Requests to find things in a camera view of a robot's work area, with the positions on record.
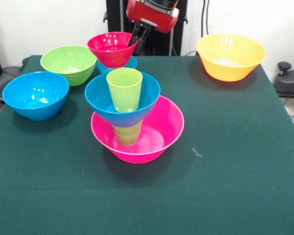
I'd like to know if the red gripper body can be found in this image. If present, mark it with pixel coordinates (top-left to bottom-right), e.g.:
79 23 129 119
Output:
126 0 180 34

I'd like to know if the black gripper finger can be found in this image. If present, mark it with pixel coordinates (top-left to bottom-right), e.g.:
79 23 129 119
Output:
126 23 141 48
134 27 151 56

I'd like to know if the red plastic bowl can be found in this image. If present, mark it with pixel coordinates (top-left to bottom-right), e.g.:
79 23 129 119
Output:
87 32 139 69

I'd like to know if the light green plastic cup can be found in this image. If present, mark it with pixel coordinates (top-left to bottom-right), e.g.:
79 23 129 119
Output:
106 68 144 113

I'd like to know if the large blue plastic bowl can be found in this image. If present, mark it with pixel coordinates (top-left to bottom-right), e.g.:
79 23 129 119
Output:
84 70 161 127
1 71 70 122

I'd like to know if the pink plastic bowl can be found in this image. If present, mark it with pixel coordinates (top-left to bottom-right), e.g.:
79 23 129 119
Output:
91 95 185 165

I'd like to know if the stepped green plastic cup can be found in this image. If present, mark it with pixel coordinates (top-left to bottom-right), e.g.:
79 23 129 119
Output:
113 121 144 147

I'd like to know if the orange plastic bowl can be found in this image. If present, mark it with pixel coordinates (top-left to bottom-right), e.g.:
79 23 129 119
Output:
196 33 267 82

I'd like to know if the small blue plastic bowl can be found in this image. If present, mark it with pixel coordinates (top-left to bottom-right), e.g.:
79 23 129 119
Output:
97 56 138 74

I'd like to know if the green plastic bowl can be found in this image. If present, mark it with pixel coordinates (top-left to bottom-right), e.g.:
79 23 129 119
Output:
40 45 98 87

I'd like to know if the black knob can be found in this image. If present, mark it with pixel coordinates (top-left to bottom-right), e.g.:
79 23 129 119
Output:
278 61 292 76

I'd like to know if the grey stand base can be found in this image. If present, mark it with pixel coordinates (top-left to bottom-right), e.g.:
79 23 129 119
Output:
274 70 294 98

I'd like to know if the dark green table cloth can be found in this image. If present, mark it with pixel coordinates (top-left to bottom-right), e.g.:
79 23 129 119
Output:
0 55 294 235

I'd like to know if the black hanging cable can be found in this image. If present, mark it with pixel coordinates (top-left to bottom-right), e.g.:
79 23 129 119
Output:
201 0 211 37

